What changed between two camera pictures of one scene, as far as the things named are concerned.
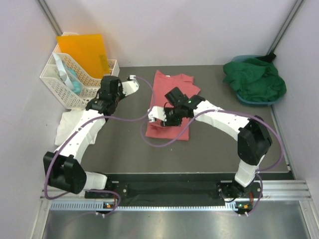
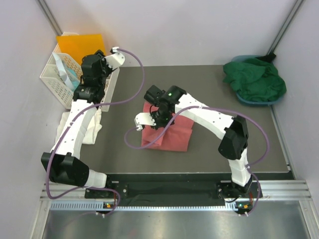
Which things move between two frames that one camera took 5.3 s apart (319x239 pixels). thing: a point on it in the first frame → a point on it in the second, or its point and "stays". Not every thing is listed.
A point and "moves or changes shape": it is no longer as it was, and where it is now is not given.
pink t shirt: [162, 84] moves or changes shape
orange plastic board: [88, 51] stays
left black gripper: [122, 95] → [103, 62]
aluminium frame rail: [50, 17] stays
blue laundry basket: [257, 103] stays
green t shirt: [254, 79] stays
